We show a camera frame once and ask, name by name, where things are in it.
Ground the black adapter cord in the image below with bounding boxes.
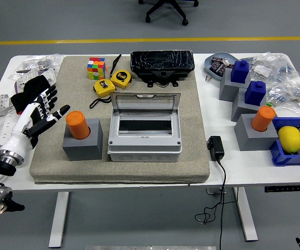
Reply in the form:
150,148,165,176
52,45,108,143
194,155,238,250

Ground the white purple package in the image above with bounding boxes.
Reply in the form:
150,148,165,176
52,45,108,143
14,69,57,94

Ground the grey box with clear lid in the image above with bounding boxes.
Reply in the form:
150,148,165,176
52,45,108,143
107,93,183,163

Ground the yellow tape measure black label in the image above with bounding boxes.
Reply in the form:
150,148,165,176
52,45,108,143
110,69,133,90

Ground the black plastic tray device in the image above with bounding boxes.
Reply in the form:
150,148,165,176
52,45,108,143
130,49,195,88

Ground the grey block with round hole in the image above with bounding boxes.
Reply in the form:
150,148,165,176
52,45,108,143
62,118,104,161

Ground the clear plastic parts bag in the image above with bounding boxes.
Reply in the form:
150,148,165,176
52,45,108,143
8,53,65,81

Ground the clear bag of small parts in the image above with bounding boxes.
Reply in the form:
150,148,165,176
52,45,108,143
245,52,300,84
266,78,300,117

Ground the blue plastic bin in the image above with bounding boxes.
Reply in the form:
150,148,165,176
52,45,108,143
269,116,300,167

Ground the yellow tape measure with strap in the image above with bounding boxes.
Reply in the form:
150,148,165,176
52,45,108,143
89,79,116,109

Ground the grey block holder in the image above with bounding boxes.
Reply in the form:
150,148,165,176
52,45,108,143
234,114,280,152
219,67,252,102
231,87,267,122

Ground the white table leg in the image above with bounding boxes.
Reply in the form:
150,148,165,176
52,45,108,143
48,192,70,248
233,186,259,242

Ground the black power adapter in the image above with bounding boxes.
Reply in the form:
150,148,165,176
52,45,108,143
206,135,226,161

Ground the grey-brown mat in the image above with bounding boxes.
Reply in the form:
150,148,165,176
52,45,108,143
29,55,210,185

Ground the yellow lemon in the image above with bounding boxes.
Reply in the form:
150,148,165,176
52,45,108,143
278,126,300,154

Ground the large colourful puzzle cube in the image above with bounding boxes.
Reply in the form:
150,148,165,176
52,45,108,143
86,57,108,80

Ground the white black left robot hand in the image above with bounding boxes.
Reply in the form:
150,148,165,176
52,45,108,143
0,85,71,158

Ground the black cloth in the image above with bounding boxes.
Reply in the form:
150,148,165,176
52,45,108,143
10,75,52,116

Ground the orange cylinder battery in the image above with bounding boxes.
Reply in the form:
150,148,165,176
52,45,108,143
251,105,277,132
66,110,92,139

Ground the blue block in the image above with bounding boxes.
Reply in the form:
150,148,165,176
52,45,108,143
244,80,267,107
230,59,250,84

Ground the black table control panel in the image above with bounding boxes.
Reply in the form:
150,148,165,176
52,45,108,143
264,184,300,193

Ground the blue-grey dish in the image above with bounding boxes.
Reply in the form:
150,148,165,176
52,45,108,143
204,52,241,82

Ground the white power strip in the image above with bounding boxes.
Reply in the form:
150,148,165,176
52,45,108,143
0,108,30,157

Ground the metal table bracket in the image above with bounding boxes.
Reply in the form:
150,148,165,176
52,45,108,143
206,187,228,195

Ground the black office chair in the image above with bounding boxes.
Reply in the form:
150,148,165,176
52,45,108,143
138,0,199,26

